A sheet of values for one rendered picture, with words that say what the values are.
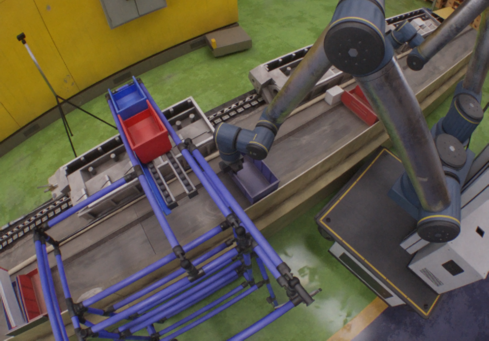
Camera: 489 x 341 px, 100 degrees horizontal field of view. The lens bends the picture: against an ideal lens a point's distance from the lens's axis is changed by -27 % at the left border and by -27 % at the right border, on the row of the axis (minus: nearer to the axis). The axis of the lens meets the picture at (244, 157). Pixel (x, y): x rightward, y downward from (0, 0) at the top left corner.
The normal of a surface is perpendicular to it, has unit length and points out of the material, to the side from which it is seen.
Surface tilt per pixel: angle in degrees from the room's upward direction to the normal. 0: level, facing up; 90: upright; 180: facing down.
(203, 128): 10
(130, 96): 23
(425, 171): 79
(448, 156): 6
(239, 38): 0
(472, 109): 0
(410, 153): 88
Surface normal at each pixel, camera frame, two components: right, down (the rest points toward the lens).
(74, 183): 0.05, -0.44
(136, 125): 0.17, -0.26
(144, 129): -0.11, -0.63
